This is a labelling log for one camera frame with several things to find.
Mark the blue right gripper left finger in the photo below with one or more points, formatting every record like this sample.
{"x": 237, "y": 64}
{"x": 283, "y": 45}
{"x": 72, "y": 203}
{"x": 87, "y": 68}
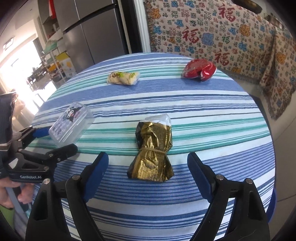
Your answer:
{"x": 93, "y": 174}

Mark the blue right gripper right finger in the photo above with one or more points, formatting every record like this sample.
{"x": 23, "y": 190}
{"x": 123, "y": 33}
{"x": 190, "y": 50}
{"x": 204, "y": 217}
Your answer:
{"x": 203, "y": 176}

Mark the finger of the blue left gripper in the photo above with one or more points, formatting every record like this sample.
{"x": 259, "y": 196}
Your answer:
{"x": 62, "y": 153}
{"x": 41, "y": 132}

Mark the clear plastic Kuromi box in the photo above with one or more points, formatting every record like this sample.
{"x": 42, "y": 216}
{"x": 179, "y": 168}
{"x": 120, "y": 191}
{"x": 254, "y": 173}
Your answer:
{"x": 71, "y": 125}

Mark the gold foil bag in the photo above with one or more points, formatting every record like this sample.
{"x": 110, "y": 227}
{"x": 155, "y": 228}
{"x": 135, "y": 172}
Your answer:
{"x": 154, "y": 140}

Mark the pale yellow snack packet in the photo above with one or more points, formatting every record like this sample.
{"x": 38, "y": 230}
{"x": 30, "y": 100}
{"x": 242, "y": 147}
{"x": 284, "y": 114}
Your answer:
{"x": 123, "y": 78}

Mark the red foil bag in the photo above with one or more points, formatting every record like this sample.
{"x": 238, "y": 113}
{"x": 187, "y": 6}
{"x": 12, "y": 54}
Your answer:
{"x": 200, "y": 69}

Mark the blue plastic trash basket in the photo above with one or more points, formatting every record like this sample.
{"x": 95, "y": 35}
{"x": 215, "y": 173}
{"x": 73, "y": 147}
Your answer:
{"x": 271, "y": 208}

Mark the person's left hand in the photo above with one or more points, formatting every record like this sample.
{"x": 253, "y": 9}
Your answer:
{"x": 25, "y": 196}

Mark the blue striped tablecloth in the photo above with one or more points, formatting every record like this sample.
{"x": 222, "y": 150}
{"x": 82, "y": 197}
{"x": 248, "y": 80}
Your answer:
{"x": 216, "y": 119}

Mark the white storage rack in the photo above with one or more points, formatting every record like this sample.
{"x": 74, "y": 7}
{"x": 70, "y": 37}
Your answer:
{"x": 49, "y": 69}

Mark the yellow white cardboard box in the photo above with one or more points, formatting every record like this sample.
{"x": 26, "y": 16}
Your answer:
{"x": 66, "y": 64}

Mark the grey refrigerator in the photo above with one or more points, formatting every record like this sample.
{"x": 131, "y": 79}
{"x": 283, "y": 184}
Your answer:
{"x": 92, "y": 31}

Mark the patterned fu character cloth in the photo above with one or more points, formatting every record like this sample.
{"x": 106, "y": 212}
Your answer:
{"x": 233, "y": 38}

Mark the steel pot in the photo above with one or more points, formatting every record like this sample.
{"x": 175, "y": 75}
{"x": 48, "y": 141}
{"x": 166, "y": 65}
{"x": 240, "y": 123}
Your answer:
{"x": 274, "y": 21}

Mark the wok with lid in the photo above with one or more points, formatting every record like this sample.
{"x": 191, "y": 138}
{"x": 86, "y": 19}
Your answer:
{"x": 249, "y": 5}

